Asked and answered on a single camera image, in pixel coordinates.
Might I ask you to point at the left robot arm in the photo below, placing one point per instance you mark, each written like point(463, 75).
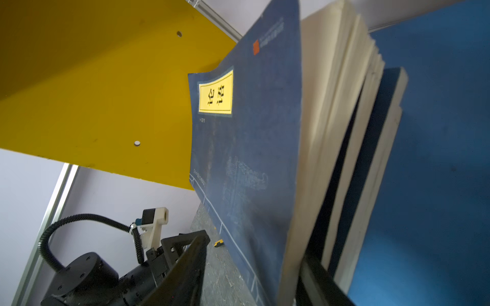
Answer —
point(88, 280)

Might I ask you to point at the separate blue yellow-label book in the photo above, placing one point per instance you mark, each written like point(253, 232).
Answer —
point(268, 126)

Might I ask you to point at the yellow wooden bookshelf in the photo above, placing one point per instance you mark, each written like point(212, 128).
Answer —
point(101, 84)

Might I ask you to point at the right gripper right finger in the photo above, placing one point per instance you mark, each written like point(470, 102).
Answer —
point(317, 287)

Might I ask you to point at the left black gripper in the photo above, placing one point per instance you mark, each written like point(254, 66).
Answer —
point(139, 282)

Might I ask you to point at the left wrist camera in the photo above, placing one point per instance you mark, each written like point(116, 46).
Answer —
point(151, 224)

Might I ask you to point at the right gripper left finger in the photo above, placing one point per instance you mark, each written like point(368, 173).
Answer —
point(185, 256)

